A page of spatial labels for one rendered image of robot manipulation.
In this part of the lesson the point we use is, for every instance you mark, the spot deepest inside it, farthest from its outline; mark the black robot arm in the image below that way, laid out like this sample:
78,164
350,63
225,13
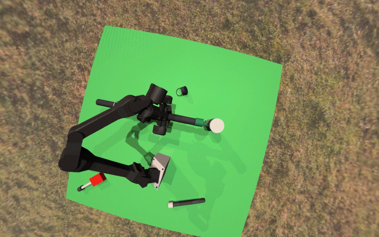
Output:
75,158

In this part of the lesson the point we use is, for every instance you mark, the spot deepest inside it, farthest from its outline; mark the dark green band with cup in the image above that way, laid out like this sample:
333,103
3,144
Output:
200,122

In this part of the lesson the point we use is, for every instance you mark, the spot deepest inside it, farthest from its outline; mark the beige cylinder with white cap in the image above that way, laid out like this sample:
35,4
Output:
216,125

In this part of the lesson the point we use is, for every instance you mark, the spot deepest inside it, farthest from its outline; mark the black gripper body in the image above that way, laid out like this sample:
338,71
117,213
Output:
160,130

